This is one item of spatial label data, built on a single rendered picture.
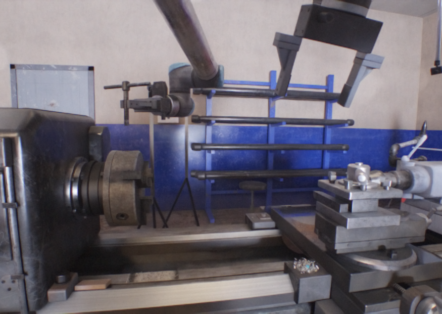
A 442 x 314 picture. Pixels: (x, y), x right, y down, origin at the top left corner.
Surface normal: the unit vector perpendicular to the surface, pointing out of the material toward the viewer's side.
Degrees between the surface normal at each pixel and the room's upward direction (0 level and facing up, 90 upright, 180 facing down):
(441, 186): 94
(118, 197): 89
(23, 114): 45
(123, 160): 36
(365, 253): 0
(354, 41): 114
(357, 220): 90
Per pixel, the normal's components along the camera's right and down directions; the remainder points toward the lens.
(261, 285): 0.11, -0.74
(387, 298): 0.01, -0.99
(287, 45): 0.08, 0.50
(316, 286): 0.18, 0.11
